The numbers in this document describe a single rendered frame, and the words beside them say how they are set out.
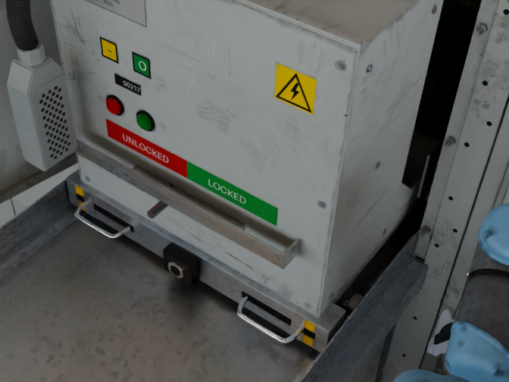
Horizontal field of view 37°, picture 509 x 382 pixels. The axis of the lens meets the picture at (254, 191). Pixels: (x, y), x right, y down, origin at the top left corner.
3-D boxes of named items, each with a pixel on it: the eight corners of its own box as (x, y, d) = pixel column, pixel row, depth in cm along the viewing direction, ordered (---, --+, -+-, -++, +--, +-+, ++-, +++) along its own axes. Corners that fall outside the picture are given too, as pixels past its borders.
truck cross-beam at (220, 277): (325, 355, 113) (329, 332, 109) (70, 202, 135) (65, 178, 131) (341, 333, 116) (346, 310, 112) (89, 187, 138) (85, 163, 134)
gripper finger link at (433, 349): (435, 322, 112) (477, 307, 104) (429, 359, 109) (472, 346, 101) (418, 314, 111) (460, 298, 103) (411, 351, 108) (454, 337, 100)
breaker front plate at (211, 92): (312, 327, 111) (352, 54, 79) (78, 190, 131) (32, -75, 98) (317, 322, 112) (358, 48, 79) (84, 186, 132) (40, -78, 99)
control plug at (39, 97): (45, 173, 113) (24, 76, 101) (23, 161, 115) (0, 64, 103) (82, 147, 117) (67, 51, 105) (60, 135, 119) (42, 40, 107)
